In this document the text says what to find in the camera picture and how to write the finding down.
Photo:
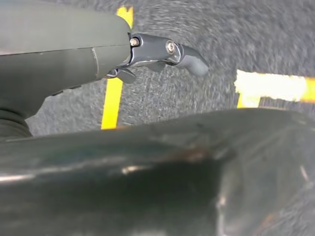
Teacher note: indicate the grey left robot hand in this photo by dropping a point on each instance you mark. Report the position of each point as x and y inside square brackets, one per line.
[49, 49]

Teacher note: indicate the dark glossy robot body shell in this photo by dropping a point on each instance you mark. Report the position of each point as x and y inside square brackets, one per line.
[123, 189]

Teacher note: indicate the yellow floor tape outline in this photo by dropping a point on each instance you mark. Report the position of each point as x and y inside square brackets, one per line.
[270, 86]

